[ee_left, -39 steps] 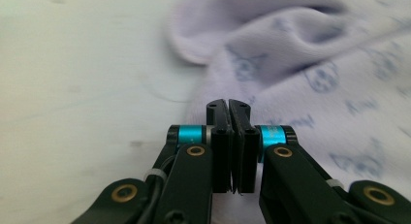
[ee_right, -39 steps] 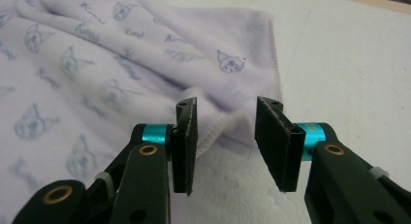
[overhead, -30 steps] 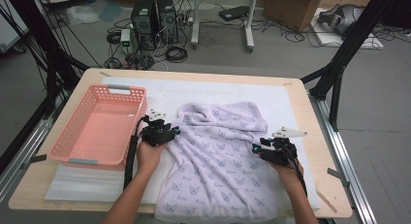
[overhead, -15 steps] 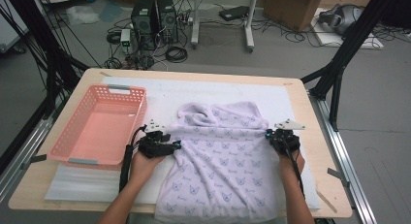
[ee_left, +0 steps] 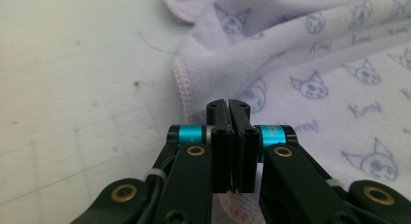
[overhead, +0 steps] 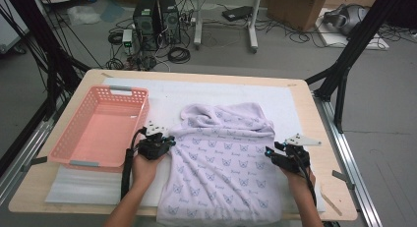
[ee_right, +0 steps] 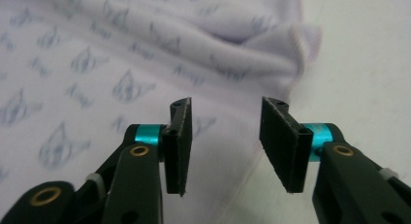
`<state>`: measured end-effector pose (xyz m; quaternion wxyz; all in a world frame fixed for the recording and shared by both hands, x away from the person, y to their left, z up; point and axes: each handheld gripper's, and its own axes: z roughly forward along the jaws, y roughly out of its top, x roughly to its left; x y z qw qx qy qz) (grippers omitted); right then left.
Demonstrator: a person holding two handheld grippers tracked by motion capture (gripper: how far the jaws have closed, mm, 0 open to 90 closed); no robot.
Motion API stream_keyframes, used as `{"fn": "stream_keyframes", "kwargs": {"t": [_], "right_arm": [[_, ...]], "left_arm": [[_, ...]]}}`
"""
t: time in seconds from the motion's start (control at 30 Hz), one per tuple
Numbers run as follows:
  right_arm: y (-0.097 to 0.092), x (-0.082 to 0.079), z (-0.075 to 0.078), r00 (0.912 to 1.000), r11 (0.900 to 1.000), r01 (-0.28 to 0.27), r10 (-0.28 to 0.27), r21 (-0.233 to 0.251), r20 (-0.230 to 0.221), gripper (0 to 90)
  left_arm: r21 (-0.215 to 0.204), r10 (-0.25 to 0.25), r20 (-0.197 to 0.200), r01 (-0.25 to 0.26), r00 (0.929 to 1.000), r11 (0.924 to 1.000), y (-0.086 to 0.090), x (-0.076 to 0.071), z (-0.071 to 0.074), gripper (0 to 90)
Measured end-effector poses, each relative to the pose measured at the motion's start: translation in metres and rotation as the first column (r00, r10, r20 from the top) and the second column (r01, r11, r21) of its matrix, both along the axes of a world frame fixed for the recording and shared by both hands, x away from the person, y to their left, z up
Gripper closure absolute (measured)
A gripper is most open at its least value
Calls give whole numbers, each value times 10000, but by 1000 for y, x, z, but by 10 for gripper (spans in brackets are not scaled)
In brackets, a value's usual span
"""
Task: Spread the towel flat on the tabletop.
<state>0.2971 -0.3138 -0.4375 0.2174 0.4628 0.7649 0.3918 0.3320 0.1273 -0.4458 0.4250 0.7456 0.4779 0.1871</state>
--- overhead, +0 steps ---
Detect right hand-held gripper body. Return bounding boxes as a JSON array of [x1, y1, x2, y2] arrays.
[[270, 133, 323, 174]]

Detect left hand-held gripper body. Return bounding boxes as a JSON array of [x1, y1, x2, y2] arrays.
[[137, 121, 171, 161]]

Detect lavender cat-print garment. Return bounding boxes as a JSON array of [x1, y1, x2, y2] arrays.
[[156, 102, 284, 227]]

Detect pink plastic basket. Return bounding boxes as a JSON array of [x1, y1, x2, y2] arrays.
[[47, 84, 151, 174]]

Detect person's left hand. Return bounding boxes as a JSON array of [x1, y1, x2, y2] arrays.
[[131, 154, 165, 187]]

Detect person's right hand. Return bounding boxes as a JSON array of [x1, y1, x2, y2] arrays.
[[281, 167, 317, 196]]

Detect white grid mat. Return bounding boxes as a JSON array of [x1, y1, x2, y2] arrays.
[[44, 77, 327, 213]]

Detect small white box green light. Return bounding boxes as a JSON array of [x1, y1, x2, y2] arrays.
[[121, 28, 134, 54]]

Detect black computer tower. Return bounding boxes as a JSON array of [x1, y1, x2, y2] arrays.
[[132, 0, 161, 52], [158, 0, 182, 45]]

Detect white board on floor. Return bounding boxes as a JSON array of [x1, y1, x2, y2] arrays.
[[316, 7, 390, 51]]

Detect large open cardboard box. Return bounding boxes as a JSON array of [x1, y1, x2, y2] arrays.
[[267, 0, 328, 32]]

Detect black flat device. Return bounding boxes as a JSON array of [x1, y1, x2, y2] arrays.
[[221, 5, 254, 23]]

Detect grey rounded device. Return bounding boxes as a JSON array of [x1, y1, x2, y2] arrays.
[[323, 3, 370, 36]]

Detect clear plastic bag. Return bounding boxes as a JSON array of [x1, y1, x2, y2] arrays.
[[67, 5, 101, 25]]

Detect white cabinet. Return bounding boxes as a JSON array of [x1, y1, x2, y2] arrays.
[[0, 0, 30, 54]]

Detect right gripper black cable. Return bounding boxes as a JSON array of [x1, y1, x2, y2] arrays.
[[293, 151, 318, 208]]

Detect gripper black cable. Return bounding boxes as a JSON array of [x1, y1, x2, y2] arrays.
[[293, 151, 318, 208], [120, 128, 147, 200]]

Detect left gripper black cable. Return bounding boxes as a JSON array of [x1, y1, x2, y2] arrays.
[[120, 128, 147, 200]]

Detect grey metal bracket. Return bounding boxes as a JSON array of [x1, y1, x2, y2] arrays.
[[331, 169, 356, 191], [21, 156, 48, 172]]

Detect aluminium rail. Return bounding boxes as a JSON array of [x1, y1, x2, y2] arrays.
[[0, 98, 63, 205], [313, 92, 383, 227]]

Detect coil of black cable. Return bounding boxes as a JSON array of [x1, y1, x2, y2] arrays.
[[167, 46, 192, 65]]

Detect small black cable coil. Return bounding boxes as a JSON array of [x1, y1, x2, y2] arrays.
[[107, 31, 124, 46]]

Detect white desk frame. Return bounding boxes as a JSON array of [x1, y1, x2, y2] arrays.
[[193, 0, 264, 54]]

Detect black metal frame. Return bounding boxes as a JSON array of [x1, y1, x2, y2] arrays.
[[304, 0, 417, 134], [0, 0, 91, 176]]

